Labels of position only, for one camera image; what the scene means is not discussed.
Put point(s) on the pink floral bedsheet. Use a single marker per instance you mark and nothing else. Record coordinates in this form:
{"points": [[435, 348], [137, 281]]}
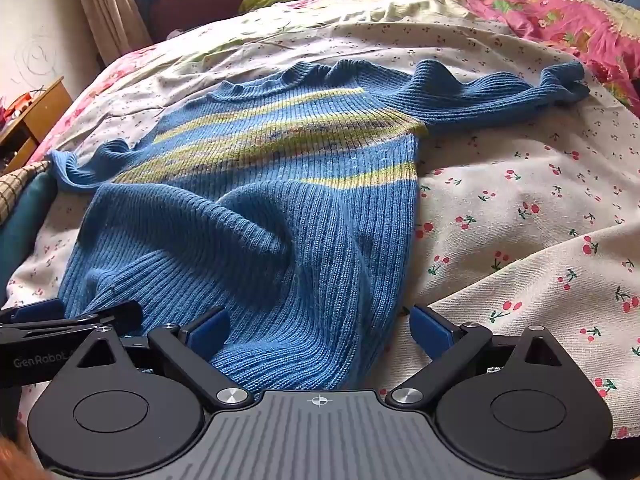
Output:
{"points": [[95, 95]]}

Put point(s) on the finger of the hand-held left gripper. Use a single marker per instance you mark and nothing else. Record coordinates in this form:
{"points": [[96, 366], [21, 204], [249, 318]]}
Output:
{"points": [[40, 309], [115, 316]]}

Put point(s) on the beige curtain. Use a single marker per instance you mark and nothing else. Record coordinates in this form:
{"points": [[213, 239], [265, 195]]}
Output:
{"points": [[107, 5]]}

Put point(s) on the pink floral quilt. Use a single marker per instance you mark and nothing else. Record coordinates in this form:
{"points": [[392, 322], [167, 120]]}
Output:
{"points": [[565, 15]]}

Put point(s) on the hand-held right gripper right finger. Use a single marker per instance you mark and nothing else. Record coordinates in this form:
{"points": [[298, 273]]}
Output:
{"points": [[425, 331]]}

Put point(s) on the white cherry print bedsheet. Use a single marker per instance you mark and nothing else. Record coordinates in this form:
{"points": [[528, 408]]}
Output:
{"points": [[520, 220]]}

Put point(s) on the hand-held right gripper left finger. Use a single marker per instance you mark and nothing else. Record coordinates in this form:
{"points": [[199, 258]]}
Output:
{"points": [[211, 331]]}

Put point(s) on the blue striped knit sweater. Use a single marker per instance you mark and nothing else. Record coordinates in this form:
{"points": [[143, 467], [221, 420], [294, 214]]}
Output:
{"points": [[260, 220]]}

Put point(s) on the pale green floral sheet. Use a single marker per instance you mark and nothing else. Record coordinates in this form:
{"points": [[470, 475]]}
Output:
{"points": [[320, 17]]}

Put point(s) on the checked beige cloth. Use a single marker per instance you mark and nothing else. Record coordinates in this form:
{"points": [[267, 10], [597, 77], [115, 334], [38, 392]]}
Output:
{"points": [[22, 187]]}

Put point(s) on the wooden nightstand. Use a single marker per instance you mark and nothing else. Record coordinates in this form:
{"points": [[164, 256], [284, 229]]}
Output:
{"points": [[42, 120]]}

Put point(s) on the teal cloth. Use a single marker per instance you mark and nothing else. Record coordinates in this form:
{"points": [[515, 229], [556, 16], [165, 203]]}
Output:
{"points": [[27, 230]]}

